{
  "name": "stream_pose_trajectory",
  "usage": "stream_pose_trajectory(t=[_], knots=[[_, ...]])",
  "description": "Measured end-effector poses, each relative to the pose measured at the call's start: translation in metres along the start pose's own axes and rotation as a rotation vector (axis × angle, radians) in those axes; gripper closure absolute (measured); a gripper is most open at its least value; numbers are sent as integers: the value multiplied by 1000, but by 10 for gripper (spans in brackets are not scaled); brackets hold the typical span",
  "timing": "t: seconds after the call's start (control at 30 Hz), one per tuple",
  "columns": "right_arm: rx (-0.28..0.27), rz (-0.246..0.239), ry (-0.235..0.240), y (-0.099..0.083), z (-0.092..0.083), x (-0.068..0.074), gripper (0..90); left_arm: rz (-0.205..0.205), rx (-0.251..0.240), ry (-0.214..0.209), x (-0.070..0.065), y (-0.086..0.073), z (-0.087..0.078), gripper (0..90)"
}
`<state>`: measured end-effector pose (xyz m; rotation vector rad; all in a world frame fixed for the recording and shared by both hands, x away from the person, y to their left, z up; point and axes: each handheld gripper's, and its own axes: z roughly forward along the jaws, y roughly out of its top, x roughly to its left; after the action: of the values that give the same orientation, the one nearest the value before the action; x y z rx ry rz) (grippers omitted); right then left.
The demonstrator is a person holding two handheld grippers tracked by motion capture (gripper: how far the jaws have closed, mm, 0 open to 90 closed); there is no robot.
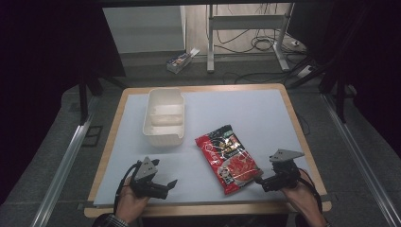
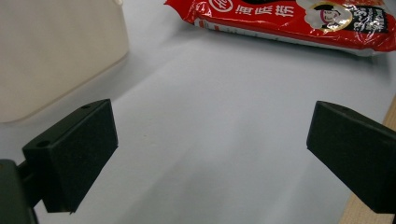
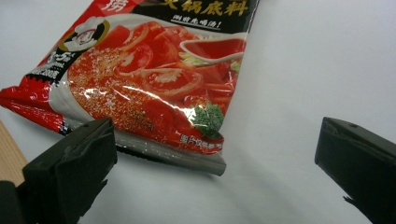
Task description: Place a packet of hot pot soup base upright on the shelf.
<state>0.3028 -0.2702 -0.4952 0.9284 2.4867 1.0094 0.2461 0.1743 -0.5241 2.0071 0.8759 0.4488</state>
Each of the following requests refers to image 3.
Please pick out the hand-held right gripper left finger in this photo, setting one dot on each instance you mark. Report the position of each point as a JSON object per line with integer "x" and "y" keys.
{"x": 71, "y": 174}

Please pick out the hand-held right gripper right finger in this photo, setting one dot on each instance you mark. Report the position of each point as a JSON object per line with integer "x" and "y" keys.
{"x": 361, "y": 168}

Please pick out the red soup base packet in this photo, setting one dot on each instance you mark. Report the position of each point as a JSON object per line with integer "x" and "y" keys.
{"x": 155, "y": 77}

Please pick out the wooden board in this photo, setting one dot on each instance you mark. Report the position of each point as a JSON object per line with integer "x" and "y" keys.
{"x": 10, "y": 157}

